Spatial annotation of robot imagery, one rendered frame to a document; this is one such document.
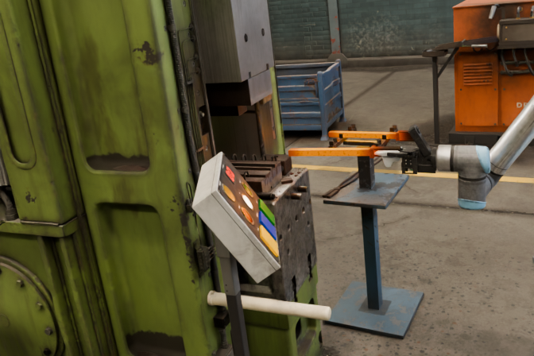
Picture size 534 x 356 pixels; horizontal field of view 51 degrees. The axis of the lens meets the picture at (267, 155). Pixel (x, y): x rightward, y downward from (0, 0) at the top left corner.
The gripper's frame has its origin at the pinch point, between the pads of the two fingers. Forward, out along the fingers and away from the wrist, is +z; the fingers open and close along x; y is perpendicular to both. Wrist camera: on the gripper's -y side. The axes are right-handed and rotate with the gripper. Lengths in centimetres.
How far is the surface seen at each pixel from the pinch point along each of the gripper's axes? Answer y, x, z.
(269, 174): 9.7, -3.9, 41.4
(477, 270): 105, 110, -29
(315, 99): 64, 355, 143
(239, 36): -44, -15, 42
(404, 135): 12, 58, 1
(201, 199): -10, -75, 29
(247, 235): 1, -71, 19
